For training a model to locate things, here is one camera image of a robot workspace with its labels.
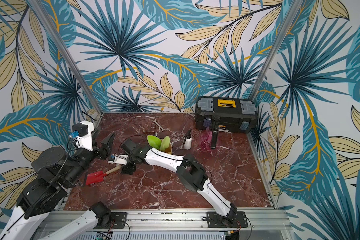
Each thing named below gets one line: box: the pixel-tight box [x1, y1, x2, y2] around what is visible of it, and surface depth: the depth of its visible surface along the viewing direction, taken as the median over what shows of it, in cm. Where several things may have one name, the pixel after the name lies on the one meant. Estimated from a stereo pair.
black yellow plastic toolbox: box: [195, 96, 258, 134], surface depth 102 cm
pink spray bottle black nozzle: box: [200, 125, 214, 150], surface depth 98 cm
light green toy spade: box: [160, 135, 171, 152], surface depth 86 cm
